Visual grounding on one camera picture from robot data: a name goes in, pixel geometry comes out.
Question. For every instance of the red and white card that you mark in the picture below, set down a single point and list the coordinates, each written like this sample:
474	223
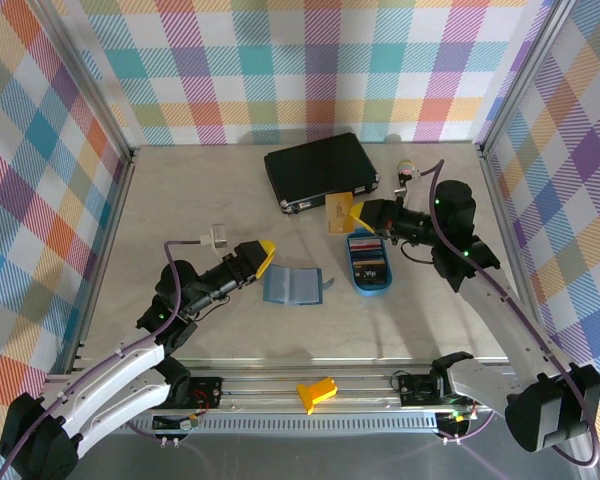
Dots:
365	243

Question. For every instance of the blue oval card tray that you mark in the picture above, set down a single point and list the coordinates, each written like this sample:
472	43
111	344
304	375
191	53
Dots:
375	292

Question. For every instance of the aluminium frame post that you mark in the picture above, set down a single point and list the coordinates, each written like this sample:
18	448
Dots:
87	90
525	75

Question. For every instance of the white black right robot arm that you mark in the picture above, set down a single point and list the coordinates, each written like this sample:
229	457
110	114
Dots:
505	320

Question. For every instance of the aluminium side rail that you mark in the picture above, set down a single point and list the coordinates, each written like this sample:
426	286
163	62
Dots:
494	175
107	250

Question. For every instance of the black ribbed carrying case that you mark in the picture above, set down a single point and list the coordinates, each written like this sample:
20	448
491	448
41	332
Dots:
315	170

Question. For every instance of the blue card holder wallet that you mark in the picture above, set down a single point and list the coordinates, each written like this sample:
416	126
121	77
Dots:
292	285

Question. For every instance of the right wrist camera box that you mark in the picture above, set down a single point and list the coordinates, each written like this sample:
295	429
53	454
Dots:
402	190

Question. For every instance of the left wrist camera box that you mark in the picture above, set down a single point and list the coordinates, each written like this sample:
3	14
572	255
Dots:
219	237

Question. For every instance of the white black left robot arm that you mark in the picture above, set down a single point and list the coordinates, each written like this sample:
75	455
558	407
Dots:
120	380

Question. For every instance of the perforated metal strip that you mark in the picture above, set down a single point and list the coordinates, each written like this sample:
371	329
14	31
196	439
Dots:
305	426

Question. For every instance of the dark teal card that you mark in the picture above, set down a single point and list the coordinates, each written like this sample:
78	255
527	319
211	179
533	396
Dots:
367	258

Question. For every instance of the pink toy microphone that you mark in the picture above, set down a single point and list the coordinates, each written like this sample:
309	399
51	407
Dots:
406	164

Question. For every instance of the gold credit card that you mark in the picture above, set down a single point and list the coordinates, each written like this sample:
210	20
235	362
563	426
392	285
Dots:
337	212

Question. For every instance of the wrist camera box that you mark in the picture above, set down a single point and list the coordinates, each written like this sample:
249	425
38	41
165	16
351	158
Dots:
402	190
219	237

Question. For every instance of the small circuit board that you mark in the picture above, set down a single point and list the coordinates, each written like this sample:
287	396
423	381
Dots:
455	422
185	424

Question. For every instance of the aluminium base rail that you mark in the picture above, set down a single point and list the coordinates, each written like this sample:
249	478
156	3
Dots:
260	395

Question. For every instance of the yellow plastic bracket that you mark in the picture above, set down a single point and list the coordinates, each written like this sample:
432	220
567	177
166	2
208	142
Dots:
317	392

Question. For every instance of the black arm base board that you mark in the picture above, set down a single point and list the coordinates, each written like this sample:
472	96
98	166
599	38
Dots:
205	392
415	390

